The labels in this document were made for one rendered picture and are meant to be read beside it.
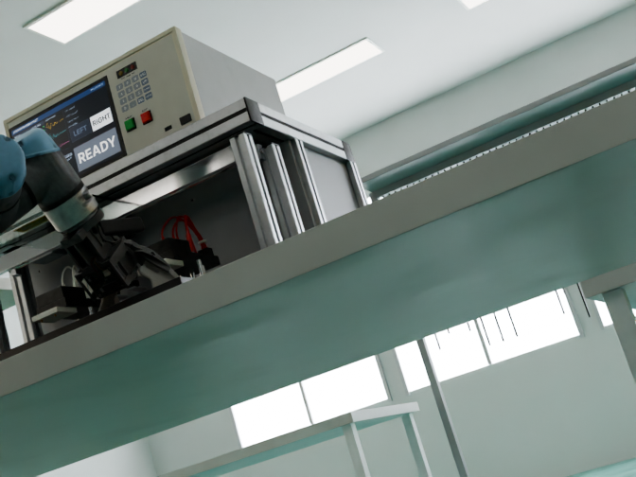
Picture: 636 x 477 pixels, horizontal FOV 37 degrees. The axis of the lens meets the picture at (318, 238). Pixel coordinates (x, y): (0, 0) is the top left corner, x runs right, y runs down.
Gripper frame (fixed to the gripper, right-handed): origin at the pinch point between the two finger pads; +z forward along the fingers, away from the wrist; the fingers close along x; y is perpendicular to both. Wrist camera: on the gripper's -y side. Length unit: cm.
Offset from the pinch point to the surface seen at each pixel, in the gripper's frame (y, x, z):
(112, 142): -32.7, -8.6, -21.2
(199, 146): -24.6, 10.6, -15.3
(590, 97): -347, 45, 135
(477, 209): 25, 62, -7
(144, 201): -20.7, -2.7, -11.6
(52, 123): -39, -21, -29
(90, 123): -36.2, -12.3, -25.6
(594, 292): -80, 51, 75
